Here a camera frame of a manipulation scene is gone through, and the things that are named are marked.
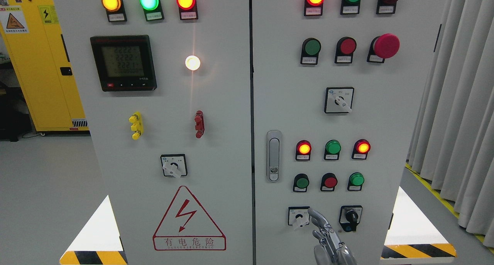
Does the green indicator light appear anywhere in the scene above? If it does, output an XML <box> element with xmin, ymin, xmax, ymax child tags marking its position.
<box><xmin>340</xmin><ymin>0</ymin><xmax>361</xmax><ymax>15</ymax></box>
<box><xmin>323</xmin><ymin>140</ymin><xmax>341</xmax><ymax>160</ymax></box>
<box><xmin>139</xmin><ymin>0</ymin><xmax>164</xmax><ymax>21</ymax></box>

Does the green indicator light middle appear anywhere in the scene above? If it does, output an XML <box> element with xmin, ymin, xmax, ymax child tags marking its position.
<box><xmin>323</xmin><ymin>140</ymin><xmax>341</xmax><ymax>160</ymax></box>

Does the red indicator light right door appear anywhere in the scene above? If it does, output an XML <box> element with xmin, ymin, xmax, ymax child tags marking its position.
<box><xmin>304</xmin><ymin>0</ymin><xmax>324</xmax><ymax>17</ymax></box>

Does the red electric hazard warning sticker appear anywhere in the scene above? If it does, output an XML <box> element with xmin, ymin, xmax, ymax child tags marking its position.
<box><xmin>153</xmin><ymin>186</ymin><xmax>227</xmax><ymax>251</ymax></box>

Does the upper right rotary switch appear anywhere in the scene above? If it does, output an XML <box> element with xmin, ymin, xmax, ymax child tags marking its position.
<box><xmin>323</xmin><ymin>87</ymin><xmax>355</xmax><ymax>114</ymax></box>

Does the black key selector switch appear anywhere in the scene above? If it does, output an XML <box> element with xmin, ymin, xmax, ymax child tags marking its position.
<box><xmin>338</xmin><ymin>205</ymin><xmax>363</xmax><ymax>232</ymax></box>

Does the lower white rotary switch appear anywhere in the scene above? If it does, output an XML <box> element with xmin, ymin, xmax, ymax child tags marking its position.
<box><xmin>288</xmin><ymin>206</ymin><xmax>310</xmax><ymax>231</ymax></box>

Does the orange indicator light top left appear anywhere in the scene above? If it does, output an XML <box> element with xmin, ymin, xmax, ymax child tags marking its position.
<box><xmin>101</xmin><ymin>0</ymin><xmax>127</xmax><ymax>22</ymax></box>

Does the red lit indicator left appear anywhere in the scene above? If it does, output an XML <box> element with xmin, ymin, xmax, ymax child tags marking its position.
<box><xmin>295</xmin><ymin>140</ymin><xmax>312</xmax><ymax>161</ymax></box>

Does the red push button upper row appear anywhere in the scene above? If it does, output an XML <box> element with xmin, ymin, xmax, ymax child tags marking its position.
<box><xmin>335</xmin><ymin>37</ymin><xmax>357</xmax><ymax>64</ymax></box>

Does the white indicator light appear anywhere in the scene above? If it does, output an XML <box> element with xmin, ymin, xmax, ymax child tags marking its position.
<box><xmin>185</xmin><ymin>55</ymin><xmax>201</xmax><ymax>71</ymax></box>

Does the red terminal connector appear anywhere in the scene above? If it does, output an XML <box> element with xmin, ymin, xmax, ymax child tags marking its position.
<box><xmin>194</xmin><ymin>110</ymin><xmax>205</xmax><ymax>138</ymax></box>

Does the grey curtain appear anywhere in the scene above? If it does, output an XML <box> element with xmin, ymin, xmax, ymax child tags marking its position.
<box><xmin>408</xmin><ymin>0</ymin><xmax>494</xmax><ymax>248</ymax></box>

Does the green push button lower left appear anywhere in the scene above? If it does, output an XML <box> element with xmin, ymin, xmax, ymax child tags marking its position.
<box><xmin>293</xmin><ymin>173</ymin><xmax>310</xmax><ymax>192</ymax></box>

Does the silver door handle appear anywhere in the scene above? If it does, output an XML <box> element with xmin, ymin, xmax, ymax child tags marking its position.
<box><xmin>266</xmin><ymin>130</ymin><xmax>282</xmax><ymax>182</ymax></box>

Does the grey robotic right hand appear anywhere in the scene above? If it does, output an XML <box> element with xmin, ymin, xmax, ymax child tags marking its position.
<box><xmin>308</xmin><ymin>208</ymin><xmax>357</xmax><ymax>265</ymax></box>

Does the black digital power meter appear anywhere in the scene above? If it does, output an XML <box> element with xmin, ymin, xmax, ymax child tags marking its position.
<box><xmin>90</xmin><ymin>35</ymin><xmax>157</xmax><ymax>92</ymax></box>

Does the red lit indicator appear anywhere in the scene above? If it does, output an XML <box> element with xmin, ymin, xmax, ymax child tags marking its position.
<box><xmin>351</xmin><ymin>139</ymin><xmax>371</xmax><ymax>160</ymax></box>
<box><xmin>295</xmin><ymin>140</ymin><xmax>312</xmax><ymax>161</ymax></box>

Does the green push button lower right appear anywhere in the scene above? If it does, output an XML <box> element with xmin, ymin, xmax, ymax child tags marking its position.
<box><xmin>347</xmin><ymin>172</ymin><xmax>365</xmax><ymax>191</ymax></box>

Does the yellow safety cabinet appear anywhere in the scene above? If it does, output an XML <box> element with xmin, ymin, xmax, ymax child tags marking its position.
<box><xmin>1</xmin><ymin>0</ymin><xmax>89</xmax><ymax>133</ymax></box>

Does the red emergency stop button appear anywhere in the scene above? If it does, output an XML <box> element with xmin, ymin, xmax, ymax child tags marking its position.
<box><xmin>367</xmin><ymin>33</ymin><xmax>400</xmax><ymax>63</ymax></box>

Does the grey electrical cabinet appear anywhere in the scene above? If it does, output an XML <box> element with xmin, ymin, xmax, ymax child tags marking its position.
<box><xmin>54</xmin><ymin>0</ymin><xmax>446</xmax><ymax>265</ymax></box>

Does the yellow terminal connector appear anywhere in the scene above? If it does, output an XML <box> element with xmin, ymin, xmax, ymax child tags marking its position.
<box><xmin>129</xmin><ymin>111</ymin><xmax>144</xmax><ymax>140</ymax></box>

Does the green indicator light top right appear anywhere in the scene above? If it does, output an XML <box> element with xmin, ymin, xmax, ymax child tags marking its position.
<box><xmin>340</xmin><ymin>0</ymin><xmax>361</xmax><ymax>15</ymax></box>

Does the red push button lower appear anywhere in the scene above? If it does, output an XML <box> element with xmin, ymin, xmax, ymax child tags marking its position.
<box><xmin>320</xmin><ymin>172</ymin><xmax>338</xmax><ymax>192</ymax></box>

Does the red indicator light top left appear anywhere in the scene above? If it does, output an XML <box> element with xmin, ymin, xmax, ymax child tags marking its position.
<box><xmin>176</xmin><ymin>0</ymin><xmax>199</xmax><ymax>20</ymax></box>

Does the red lit indicator right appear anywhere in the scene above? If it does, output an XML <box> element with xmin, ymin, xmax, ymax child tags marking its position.
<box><xmin>351</xmin><ymin>139</ymin><xmax>371</xmax><ymax>160</ymax></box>

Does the green push button upper row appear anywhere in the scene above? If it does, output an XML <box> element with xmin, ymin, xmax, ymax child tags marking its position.
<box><xmin>300</xmin><ymin>37</ymin><xmax>321</xmax><ymax>65</ymax></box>

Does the green indicator light top left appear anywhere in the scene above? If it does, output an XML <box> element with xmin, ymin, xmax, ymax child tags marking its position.
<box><xmin>139</xmin><ymin>0</ymin><xmax>164</xmax><ymax>21</ymax></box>

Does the left door rotary switch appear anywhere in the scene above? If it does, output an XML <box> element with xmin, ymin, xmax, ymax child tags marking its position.
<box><xmin>160</xmin><ymin>153</ymin><xmax>188</xmax><ymax>178</ymax></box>

